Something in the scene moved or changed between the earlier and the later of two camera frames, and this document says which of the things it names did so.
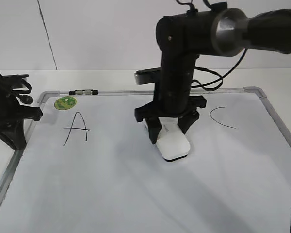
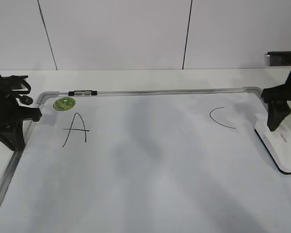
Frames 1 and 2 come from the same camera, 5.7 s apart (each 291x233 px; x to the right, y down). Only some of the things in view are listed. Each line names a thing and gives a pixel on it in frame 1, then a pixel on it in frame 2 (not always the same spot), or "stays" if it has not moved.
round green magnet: x=65 y=103 stays
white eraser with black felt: x=172 y=143 → x=283 y=144
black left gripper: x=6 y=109 stays
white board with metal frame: x=88 y=166 stays
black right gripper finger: x=154 y=125 → x=277 y=111
